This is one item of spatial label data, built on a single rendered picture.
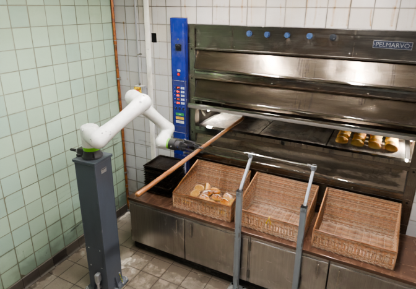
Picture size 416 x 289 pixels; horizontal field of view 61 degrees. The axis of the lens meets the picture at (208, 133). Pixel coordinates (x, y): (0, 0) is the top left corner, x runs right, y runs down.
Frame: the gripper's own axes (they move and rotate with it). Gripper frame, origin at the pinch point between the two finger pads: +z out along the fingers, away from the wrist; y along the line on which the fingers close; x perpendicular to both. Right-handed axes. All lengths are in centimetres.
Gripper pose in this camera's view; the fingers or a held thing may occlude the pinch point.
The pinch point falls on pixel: (199, 149)
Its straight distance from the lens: 276.4
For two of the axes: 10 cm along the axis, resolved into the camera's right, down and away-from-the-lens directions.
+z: 8.9, 1.6, -4.2
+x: -4.5, 3.0, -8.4
